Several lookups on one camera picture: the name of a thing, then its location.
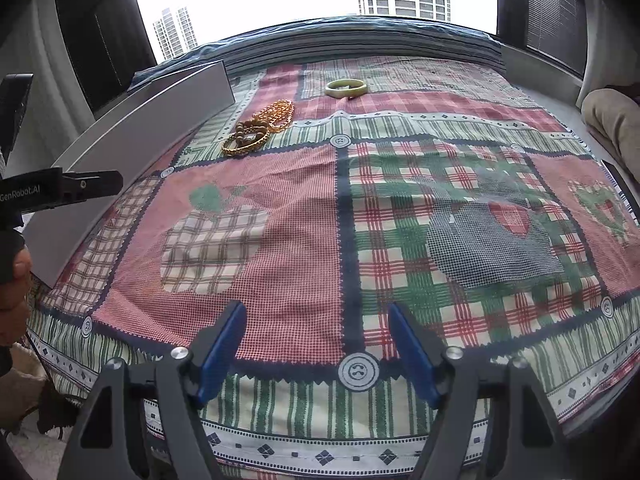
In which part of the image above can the dark flat object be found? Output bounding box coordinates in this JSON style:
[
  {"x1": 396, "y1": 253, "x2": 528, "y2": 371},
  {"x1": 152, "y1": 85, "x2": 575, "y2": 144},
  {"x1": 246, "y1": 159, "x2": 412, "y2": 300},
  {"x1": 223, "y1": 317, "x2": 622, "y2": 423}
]
[{"x1": 601, "y1": 159, "x2": 632, "y2": 196}]

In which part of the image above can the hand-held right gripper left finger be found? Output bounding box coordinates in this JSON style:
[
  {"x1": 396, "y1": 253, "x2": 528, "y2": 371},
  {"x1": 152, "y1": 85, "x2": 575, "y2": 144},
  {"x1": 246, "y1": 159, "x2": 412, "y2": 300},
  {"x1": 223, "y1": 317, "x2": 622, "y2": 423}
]
[{"x1": 57, "y1": 301, "x2": 248, "y2": 480}]

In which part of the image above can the amber bead bracelet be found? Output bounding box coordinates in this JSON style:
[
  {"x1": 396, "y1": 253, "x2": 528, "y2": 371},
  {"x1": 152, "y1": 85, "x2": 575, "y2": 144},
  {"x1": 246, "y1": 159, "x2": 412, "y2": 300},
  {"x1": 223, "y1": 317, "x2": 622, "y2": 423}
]
[{"x1": 257, "y1": 99, "x2": 296, "y2": 131}]

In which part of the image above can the dark cloth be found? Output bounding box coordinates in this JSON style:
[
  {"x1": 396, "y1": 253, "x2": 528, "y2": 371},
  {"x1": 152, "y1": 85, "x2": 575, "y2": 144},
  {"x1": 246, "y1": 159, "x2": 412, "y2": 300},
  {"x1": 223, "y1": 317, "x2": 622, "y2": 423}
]
[{"x1": 36, "y1": 379, "x2": 82, "y2": 436}]

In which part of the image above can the brown wooden bead bracelet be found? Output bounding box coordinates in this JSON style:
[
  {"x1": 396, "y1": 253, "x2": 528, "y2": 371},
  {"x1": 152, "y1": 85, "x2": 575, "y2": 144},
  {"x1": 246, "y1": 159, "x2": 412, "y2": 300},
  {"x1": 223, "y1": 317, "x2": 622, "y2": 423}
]
[{"x1": 235, "y1": 116, "x2": 271, "y2": 139}]

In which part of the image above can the beige pillow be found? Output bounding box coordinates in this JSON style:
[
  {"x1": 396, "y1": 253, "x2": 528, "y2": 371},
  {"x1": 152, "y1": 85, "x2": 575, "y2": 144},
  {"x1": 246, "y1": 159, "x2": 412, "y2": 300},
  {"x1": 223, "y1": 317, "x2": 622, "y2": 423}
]
[{"x1": 580, "y1": 87, "x2": 640, "y2": 186}]

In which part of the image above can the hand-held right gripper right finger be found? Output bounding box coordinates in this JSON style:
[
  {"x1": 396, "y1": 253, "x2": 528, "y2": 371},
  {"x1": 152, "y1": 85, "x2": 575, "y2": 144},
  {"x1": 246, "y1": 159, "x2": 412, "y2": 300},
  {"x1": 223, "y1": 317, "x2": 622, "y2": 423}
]
[{"x1": 387, "y1": 302, "x2": 573, "y2": 480}]

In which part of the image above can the pale green jade bangle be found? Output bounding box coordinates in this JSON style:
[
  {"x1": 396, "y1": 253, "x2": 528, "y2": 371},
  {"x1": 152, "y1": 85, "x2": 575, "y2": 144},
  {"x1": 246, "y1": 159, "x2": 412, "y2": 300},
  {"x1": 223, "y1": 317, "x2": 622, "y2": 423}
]
[{"x1": 325, "y1": 79, "x2": 369, "y2": 98}]

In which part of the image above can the white twin tower building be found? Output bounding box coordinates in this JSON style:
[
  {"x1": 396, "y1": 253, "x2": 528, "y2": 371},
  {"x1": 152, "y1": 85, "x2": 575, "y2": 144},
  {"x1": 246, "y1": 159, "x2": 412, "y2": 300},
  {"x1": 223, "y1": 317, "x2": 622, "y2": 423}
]
[{"x1": 152, "y1": 6, "x2": 199, "y2": 61}]

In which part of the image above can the white curtain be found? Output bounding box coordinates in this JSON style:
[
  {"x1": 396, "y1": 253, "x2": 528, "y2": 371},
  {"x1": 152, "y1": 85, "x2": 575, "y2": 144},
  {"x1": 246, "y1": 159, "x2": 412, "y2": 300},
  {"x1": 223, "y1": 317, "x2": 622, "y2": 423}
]
[
  {"x1": 575, "y1": 0, "x2": 640, "y2": 107},
  {"x1": 0, "y1": 0, "x2": 97, "y2": 181}
]

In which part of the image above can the white cardboard box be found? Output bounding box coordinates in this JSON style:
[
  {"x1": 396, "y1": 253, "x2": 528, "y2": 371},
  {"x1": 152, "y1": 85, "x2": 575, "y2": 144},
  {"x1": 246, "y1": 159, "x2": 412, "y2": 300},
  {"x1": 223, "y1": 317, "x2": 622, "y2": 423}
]
[{"x1": 22, "y1": 59, "x2": 236, "y2": 290}]

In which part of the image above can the person's left hand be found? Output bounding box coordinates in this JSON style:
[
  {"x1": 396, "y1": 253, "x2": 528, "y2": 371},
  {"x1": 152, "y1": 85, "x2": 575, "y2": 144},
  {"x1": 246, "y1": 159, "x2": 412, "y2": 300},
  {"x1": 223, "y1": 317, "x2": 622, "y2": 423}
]
[{"x1": 0, "y1": 247, "x2": 34, "y2": 347}]

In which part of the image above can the gold bangle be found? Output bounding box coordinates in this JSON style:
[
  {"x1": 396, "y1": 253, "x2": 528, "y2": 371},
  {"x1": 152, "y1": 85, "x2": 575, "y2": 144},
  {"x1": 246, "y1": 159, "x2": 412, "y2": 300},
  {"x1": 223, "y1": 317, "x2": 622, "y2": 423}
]
[{"x1": 221, "y1": 130, "x2": 269, "y2": 157}]

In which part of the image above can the blue striped bedding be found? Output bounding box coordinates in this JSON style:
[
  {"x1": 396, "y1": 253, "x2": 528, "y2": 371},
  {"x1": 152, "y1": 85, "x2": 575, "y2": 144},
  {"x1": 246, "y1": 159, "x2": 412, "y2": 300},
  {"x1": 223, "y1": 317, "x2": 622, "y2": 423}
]
[{"x1": 132, "y1": 14, "x2": 506, "y2": 86}]

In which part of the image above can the patchwork plaid blanket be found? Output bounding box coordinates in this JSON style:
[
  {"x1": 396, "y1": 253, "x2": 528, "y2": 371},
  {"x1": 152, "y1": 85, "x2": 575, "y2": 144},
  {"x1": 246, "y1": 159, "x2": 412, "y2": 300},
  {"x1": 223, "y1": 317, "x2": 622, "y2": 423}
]
[{"x1": 25, "y1": 57, "x2": 640, "y2": 467}]

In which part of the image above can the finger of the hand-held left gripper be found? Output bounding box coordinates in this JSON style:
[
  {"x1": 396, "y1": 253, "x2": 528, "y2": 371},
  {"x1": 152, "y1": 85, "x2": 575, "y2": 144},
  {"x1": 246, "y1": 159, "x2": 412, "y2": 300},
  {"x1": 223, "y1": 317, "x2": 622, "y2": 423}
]
[{"x1": 61, "y1": 170, "x2": 124, "y2": 206}]

